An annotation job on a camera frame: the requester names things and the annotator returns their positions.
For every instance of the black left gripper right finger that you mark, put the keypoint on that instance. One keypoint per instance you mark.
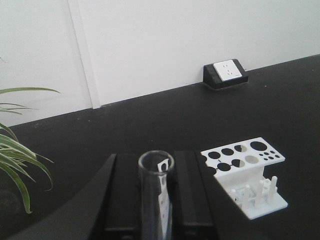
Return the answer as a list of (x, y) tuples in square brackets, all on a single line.
[(202, 210)]

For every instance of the clear test tube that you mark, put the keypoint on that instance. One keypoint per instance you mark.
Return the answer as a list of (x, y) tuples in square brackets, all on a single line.
[(155, 168)]

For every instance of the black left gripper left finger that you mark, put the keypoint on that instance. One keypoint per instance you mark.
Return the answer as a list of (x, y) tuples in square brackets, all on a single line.
[(87, 191)]

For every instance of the green spider plant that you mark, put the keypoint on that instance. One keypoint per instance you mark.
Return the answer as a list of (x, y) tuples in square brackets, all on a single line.
[(14, 155)]

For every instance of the white test tube rack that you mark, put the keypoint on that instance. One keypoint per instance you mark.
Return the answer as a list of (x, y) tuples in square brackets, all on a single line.
[(239, 168)]

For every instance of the black white power socket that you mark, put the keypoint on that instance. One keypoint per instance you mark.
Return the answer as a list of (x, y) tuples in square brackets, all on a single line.
[(224, 74)]

